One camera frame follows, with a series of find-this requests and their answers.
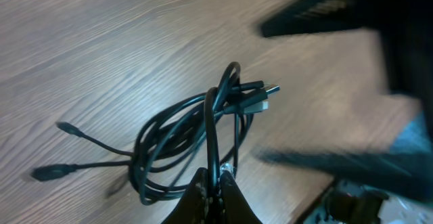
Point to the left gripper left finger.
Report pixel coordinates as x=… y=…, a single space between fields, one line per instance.
x=194 y=205

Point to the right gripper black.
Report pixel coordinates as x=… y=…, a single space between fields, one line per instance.
x=405 y=28

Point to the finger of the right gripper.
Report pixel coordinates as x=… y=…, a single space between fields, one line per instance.
x=407 y=174

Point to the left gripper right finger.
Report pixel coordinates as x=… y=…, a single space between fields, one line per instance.
x=234 y=209

